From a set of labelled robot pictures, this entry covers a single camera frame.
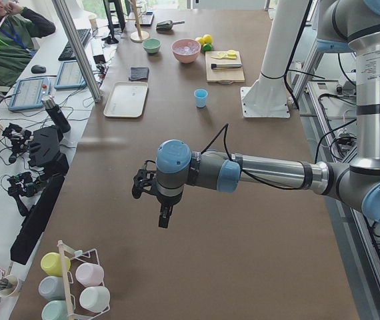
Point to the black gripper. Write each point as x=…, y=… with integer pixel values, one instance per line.
x=168, y=200

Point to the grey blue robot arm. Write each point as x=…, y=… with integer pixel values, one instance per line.
x=357, y=184

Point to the pink cup in rack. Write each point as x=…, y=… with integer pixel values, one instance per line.
x=89, y=274

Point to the white cup in rack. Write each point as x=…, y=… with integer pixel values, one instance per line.
x=95, y=299

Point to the light blue plastic cup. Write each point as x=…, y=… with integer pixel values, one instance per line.
x=200, y=96

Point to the yellow cup in rack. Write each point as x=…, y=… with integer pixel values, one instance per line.
x=51, y=264

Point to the grey cup in rack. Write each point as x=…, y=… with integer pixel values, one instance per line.
x=51, y=288

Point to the mint cup in rack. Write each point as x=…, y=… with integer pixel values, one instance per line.
x=54, y=310

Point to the pink bowl of ice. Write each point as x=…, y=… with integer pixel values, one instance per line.
x=186, y=50

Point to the paper cup with tools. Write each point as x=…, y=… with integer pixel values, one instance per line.
x=10, y=286

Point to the wooden cup stand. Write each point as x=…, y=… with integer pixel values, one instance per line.
x=139, y=35

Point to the steel ice scoop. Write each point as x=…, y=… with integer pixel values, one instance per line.
x=167, y=25

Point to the cream rabbit tray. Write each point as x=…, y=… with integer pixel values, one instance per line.
x=126, y=100

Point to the grey folded cloth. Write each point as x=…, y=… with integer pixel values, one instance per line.
x=138, y=73

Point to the wooden cutting board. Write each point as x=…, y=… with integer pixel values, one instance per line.
x=224, y=75

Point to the steel muddler with black tip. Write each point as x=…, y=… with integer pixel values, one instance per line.
x=220, y=66

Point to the black thermos bottle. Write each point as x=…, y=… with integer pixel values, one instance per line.
x=55, y=113

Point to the blue teach pendant far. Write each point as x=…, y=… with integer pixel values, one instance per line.
x=69, y=77

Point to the blue teach pendant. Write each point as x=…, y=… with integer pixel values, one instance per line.
x=28, y=93
x=69, y=77

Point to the green empty bowl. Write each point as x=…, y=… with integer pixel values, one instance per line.
x=151, y=45

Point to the green lime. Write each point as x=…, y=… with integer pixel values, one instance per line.
x=207, y=47

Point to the lemon half upper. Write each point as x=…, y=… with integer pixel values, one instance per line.
x=232, y=53

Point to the yellow lemon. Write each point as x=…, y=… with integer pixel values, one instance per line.
x=207, y=39
x=200, y=40

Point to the blue teach pendant near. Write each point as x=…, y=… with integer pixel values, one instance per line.
x=28, y=93

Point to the black computer mouse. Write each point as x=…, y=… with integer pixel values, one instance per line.
x=38, y=69

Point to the person in green jacket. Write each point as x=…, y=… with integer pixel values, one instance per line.
x=18, y=27

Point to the white wire cup rack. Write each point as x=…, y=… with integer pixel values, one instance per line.
x=70, y=260

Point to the aluminium frame post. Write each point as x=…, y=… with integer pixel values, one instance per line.
x=73, y=38

